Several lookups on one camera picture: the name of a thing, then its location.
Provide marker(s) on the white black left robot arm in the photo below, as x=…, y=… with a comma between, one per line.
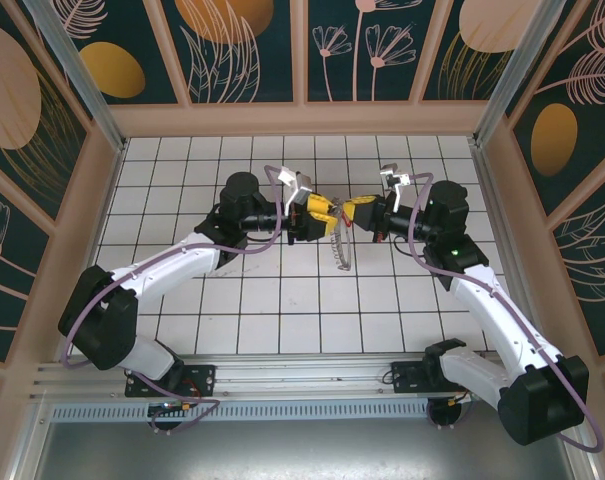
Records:
x=172, y=262

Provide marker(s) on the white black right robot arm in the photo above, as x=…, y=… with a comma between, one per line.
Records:
x=492, y=310

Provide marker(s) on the orange oval feather art panel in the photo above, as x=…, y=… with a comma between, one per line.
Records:
x=112, y=70
x=554, y=140

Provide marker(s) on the pink flowers art panel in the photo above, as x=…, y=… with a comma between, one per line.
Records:
x=342, y=75

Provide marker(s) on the pink leaves art panel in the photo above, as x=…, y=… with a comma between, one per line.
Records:
x=597, y=260

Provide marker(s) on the orange circle leaves art panel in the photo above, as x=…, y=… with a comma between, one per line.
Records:
x=222, y=20

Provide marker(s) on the pink circle gold leaves panel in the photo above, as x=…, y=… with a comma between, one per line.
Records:
x=487, y=25

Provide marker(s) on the base connector wiring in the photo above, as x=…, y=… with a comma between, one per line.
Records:
x=174, y=409
x=454, y=401

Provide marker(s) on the grey metal sheet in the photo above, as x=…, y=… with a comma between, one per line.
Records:
x=302, y=450

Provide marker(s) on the pink circle moon art panel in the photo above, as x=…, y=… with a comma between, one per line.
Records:
x=7, y=85

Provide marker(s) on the white left camera mount bracket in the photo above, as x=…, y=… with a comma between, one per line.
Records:
x=296, y=196

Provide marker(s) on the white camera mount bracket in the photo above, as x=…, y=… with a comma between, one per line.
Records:
x=396, y=197
x=296, y=196

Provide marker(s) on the white right camera mount bracket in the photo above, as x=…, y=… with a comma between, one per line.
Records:
x=396, y=197

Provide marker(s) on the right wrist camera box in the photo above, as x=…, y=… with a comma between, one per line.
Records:
x=394, y=175

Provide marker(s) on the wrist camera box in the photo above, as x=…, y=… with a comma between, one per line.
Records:
x=394, y=175
x=287, y=175

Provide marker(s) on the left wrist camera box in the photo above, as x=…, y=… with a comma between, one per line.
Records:
x=287, y=175

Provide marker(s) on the aluminium table side rail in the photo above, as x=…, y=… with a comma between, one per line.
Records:
x=93, y=250
x=497, y=210

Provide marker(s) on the aluminium frame post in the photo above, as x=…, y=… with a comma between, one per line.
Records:
x=79, y=75
x=514, y=75

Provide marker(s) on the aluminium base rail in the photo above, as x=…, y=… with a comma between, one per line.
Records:
x=302, y=375

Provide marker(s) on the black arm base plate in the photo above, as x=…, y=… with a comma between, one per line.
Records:
x=204, y=382
x=404, y=380

